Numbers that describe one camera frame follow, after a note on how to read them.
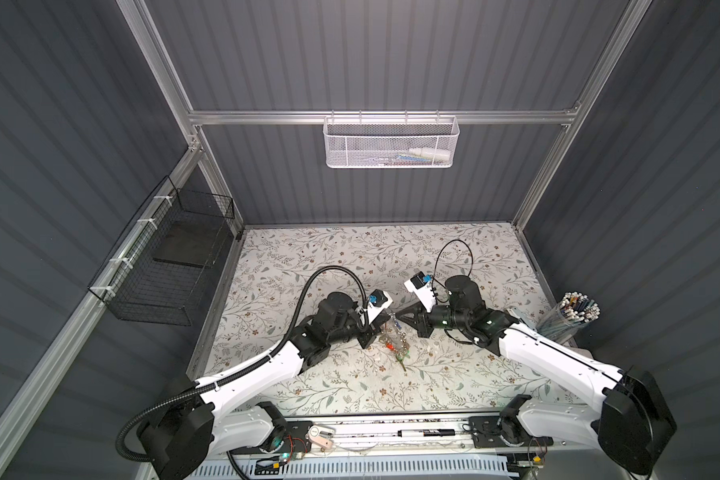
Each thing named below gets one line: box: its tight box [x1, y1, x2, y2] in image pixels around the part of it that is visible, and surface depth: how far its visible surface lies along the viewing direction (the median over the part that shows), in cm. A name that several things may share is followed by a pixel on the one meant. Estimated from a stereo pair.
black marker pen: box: [397, 428, 455, 437], surface depth 75 cm
